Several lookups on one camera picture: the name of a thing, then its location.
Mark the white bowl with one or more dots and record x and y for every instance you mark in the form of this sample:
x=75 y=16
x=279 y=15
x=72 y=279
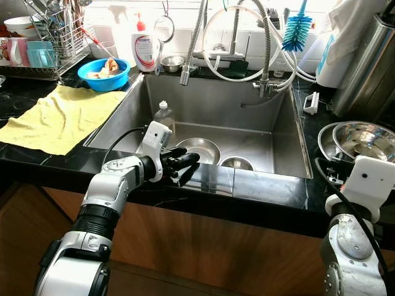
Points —
x=18 y=26

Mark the tiny steel bowl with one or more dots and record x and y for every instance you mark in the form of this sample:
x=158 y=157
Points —
x=173 y=64

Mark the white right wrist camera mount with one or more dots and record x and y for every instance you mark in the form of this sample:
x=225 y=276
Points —
x=370 y=182

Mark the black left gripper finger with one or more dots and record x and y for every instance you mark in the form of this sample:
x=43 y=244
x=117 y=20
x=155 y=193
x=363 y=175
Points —
x=185 y=174
x=186 y=156

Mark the steel upright tap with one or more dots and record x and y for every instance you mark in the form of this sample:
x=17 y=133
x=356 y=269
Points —
x=235 y=34

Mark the yellow cloth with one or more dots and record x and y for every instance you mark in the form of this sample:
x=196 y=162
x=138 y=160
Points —
x=55 y=120

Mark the large steel bowl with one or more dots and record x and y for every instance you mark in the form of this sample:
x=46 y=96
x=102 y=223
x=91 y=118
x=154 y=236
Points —
x=364 y=139

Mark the brown food scraps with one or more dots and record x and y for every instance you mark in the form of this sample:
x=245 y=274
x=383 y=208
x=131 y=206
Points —
x=110 y=66

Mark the white detergent bottle red cap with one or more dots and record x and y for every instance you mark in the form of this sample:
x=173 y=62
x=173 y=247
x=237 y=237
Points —
x=145 y=52

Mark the teal plastic cup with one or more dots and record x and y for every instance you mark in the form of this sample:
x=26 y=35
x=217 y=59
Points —
x=41 y=55

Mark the steel gooseneck faucet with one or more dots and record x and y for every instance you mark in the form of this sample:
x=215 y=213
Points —
x=266 y=55

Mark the blue bottle brush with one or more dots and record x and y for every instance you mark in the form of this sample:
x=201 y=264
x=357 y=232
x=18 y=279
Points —
x=297 y=32

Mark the round mesh strainer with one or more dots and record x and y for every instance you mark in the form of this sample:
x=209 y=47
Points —
x=164 y=29

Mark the green sponge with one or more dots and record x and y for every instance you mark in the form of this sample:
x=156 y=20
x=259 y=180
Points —
x=239 y=68

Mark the small white plastic clip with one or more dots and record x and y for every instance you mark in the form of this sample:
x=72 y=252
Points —
x=311 y=103

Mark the medium steel bowl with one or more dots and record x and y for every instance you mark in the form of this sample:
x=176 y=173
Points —
x=207 y=150

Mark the blue plastic bowl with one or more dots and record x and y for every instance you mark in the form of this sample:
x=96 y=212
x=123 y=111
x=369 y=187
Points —
x=108 y=84

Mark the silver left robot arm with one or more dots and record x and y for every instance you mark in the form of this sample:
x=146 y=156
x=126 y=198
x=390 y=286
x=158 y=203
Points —
x=111 y=185

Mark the wooden cabinet front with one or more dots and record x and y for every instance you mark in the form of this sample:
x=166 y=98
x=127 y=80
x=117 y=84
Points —
x=216 y=246

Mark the steel sink drain strainer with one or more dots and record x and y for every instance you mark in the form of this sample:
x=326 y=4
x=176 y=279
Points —
x=237 y=164

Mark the white hanging towel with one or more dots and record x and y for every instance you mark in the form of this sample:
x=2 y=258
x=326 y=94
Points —
x=345 y=31

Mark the steel knife block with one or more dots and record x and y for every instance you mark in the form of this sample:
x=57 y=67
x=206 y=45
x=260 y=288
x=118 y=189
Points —
x=370 y=74

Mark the pink cup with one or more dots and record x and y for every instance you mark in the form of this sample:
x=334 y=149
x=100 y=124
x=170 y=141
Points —
x=15 y=52

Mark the stainless steel sink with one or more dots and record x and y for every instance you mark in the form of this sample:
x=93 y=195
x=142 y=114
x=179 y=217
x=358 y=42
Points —
x=222 y=102

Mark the clear plastic bottle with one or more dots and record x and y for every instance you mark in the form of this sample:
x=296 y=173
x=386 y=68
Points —
x=164 y=114

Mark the wide steel basin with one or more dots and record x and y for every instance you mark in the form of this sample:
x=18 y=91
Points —
x=326 y=145

